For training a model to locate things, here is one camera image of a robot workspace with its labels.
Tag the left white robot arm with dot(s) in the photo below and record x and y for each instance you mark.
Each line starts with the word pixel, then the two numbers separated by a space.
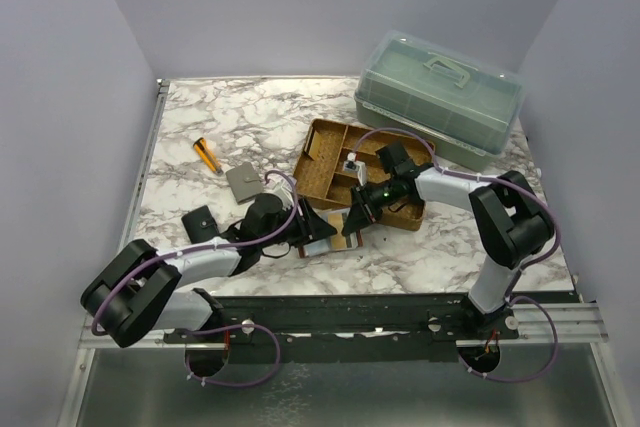
pixel 136 292

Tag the black mounting rail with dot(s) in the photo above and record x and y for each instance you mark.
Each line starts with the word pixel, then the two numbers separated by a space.
pixel 361 328

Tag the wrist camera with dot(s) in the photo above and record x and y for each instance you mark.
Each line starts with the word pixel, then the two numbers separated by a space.
pixel 284 194
pixel 356 167

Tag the green plastic storage box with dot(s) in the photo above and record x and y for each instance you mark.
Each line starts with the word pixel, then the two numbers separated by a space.
pixel 465 107

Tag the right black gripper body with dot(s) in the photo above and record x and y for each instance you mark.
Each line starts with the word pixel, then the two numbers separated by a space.
pixel 375 198

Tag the gold credit card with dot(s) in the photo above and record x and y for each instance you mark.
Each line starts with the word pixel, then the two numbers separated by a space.
pixel 340 242
pixel 312 144

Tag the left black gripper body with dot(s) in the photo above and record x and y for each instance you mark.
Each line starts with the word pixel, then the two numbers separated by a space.
pixel 289 229

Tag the black card holder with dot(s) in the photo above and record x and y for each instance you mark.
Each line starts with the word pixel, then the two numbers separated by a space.
pixel 200 225

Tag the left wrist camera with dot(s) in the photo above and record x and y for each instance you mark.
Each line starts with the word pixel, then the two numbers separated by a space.
pixel 284 194

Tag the brown leather card holder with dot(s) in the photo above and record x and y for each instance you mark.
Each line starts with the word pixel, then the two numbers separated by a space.
pixel 336 219

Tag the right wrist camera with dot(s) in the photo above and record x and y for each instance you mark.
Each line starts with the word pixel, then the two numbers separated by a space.
pixel 356 167

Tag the woven wicker divided tray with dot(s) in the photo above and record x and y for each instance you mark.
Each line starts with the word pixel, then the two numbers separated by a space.
pixel 324 184

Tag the grey card holder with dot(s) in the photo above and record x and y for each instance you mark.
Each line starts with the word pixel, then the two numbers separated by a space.
pixel 245 182

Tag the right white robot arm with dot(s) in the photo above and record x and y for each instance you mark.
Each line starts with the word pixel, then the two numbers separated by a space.
pixel 513 223

